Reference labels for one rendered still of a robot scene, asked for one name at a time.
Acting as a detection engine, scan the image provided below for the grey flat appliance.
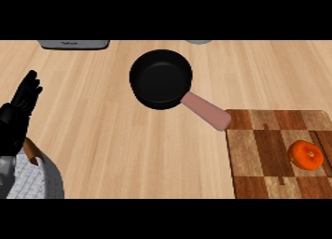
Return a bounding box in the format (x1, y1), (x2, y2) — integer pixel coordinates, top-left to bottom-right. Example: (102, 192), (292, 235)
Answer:
(37, 39), (112, 51)

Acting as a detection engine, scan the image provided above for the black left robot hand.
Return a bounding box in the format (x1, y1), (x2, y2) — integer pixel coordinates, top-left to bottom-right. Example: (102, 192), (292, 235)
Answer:
(0, 69), (44, 161)

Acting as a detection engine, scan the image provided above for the orange squash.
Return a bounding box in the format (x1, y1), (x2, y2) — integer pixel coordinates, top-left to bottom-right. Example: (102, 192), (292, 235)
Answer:
(286, 139), (326, 172)

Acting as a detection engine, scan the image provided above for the checkered wooden cutting board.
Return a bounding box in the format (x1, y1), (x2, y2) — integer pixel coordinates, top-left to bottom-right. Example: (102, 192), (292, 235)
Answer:
(224, 108), (332, 200)

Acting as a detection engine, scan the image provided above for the black pan with pink handle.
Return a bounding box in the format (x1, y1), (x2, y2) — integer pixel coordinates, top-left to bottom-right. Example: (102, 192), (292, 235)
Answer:
(128, 49), (233, 133)

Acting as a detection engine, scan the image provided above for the grey round object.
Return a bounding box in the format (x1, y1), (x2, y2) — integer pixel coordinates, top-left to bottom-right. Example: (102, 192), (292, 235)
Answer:
(184, 39), (215, 46)

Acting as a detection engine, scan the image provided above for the pale grey container brown handle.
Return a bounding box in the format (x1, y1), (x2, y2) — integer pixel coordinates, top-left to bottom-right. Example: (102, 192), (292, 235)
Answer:
(6, 136), (66, 200)

